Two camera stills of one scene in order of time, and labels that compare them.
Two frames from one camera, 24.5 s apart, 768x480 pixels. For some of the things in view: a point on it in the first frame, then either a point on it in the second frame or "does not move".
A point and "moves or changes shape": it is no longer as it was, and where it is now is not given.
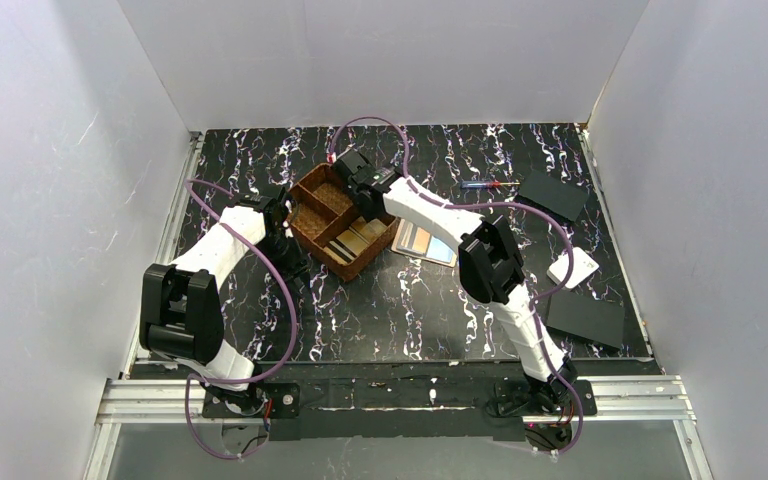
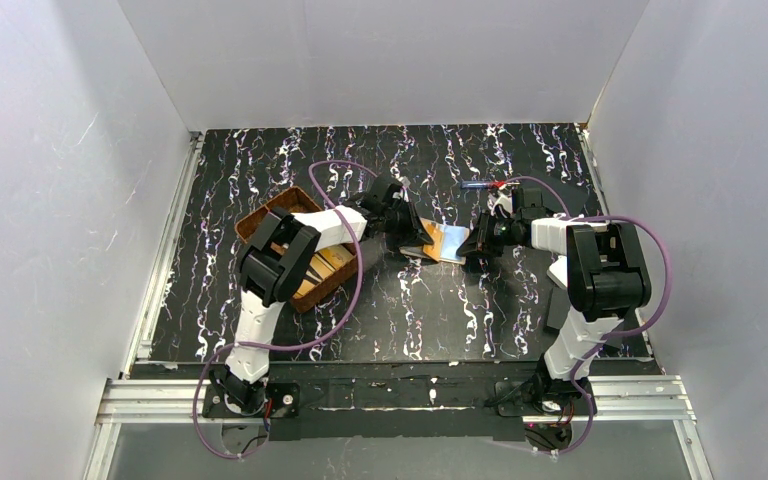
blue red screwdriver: [485, 184] does not move
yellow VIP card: [368, 229] moves or changes shape
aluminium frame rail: [619, 400] does not move
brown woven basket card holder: [330, 227] moves or changes shape
